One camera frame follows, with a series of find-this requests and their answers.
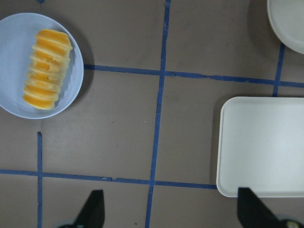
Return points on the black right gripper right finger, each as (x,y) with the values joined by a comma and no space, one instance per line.
(253,213)

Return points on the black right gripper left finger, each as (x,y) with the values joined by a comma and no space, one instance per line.
(92,213)

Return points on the light blue plate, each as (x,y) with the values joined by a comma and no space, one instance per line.
(17,35)

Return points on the yellow sliced bread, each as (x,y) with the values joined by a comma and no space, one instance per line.
(48,68)

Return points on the white rectangular tray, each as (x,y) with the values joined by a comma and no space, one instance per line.
(261,146)

